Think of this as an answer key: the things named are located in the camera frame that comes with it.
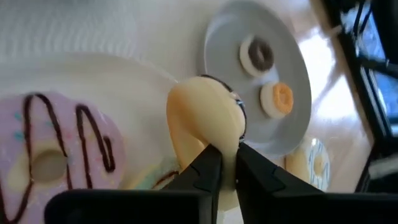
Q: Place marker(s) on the round woven cream placemat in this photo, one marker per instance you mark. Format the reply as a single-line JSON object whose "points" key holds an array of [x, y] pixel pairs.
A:
{"points": [[93, 28]]}

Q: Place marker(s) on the grey round plate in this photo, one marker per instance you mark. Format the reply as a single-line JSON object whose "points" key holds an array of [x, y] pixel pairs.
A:
{"points": [[224, 46]]}

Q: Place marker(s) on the small chocolate sprinkled donut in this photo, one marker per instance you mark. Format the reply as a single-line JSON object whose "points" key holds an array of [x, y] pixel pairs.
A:
{"points": [[259, 54]]}

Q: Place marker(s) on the large pink drizzled donut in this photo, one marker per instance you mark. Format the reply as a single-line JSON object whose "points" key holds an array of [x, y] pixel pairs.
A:
{"points": [[66, 124]]}

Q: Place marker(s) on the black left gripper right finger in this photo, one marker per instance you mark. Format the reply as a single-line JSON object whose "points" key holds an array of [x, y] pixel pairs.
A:
{"points": [[264, 186]]}

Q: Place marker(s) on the small orange sprinkled donut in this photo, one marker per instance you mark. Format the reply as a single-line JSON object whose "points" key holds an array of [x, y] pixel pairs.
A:
{"points": [[281, 98]]}

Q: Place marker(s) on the white round plate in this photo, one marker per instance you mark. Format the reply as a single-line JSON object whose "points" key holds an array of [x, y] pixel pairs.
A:
{"points": [[109, 81]]}

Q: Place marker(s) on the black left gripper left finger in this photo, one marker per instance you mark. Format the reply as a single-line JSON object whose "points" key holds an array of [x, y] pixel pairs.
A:
{"points": [[202, 177]]}

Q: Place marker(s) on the large blue white glazed donut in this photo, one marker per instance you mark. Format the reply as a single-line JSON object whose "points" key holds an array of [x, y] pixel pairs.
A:
{"points": [[317, 161]]}

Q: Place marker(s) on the large mint iced donut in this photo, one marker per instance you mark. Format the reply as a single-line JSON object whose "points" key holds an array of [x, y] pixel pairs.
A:
{"points": [[146, 179]]}

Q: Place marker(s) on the large dark iced donut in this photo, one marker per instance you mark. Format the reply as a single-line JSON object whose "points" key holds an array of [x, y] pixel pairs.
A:
{"points": [[202, 112]]}

